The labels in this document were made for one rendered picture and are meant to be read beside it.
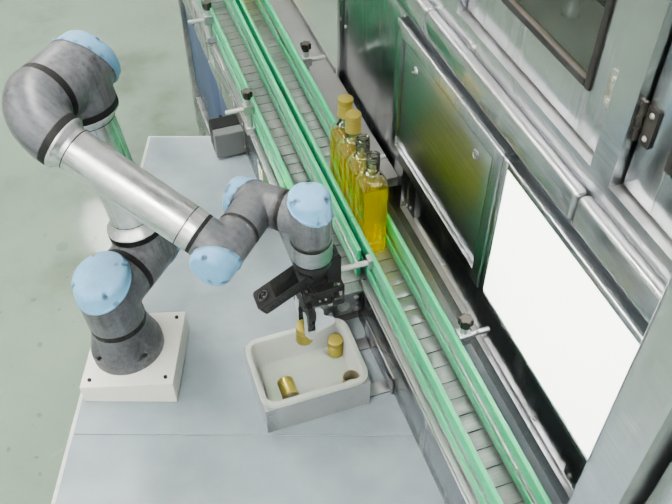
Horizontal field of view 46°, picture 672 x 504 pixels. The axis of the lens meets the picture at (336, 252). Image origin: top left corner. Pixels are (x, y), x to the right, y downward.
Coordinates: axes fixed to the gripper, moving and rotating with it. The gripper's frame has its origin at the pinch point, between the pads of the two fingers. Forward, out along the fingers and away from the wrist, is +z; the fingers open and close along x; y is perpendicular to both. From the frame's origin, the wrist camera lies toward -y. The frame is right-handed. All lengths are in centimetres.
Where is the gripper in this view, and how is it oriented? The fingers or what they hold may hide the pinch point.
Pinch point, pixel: (304, 328)
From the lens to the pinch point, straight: 160.1
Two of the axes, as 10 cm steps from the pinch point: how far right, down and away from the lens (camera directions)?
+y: 9.3, -2.6, 2.5
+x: -3.6, -6.8, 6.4
